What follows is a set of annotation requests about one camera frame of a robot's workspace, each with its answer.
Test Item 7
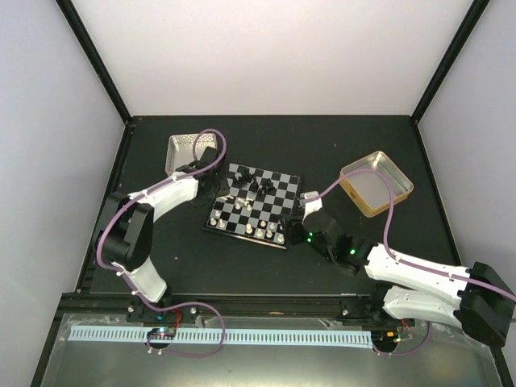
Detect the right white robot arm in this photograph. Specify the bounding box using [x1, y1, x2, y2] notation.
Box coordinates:
[279, 210, 515, 347]

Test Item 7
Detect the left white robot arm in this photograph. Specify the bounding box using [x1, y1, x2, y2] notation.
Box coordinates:
[92, 147, 226, 322]

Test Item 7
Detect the pile of white chess pieces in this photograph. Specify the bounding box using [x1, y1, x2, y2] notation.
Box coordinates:
[218, 194, 254, 209]

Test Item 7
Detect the pile of black chess pieces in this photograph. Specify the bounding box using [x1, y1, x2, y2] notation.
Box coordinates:
[233, 168, 276, 196]

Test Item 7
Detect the small circuit board right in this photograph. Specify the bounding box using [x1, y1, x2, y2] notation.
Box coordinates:
[372, 331, 414, 344]

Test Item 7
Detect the small circuit board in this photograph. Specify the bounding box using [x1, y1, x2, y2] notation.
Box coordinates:
[147, 327, 176, 340]
[372, 331, 414, 344]

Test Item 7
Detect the small circuit board left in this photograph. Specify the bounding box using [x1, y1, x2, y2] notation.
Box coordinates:
[147, 327, 176, 340]

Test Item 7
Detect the black and silver chessboard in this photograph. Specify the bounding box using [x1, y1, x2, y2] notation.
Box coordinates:
[204, 163, 302, 250]

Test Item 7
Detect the pink square tin box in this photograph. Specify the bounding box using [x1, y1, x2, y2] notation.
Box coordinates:
[164, 133, 218, 176]

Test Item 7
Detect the gold rectangular tin lid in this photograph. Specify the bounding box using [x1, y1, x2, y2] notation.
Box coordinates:
[339, 151, 414, 218]

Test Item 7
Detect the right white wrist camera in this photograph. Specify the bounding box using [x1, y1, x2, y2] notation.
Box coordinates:
[299, 191, 323, 219]

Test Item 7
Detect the black mounting rail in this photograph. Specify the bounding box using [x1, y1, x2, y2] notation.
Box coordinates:
[58, 293, 399, 327]

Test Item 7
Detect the pale blue cable duct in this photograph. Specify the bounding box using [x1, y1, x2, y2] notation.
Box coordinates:
[68, 326, 373, 349]

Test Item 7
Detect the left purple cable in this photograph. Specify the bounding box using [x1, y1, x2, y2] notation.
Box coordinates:
[96, 128, 227, 358]

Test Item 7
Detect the black frame post left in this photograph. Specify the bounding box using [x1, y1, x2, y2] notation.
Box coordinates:
[56, 0, 132, 124]

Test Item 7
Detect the black frame post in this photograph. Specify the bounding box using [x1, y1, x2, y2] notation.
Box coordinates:
[56, 0, 132, 124]
[410, 0, 490, 124]

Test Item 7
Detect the black frame post right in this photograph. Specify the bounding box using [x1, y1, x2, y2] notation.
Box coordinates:
[410, 0, 490, 124]

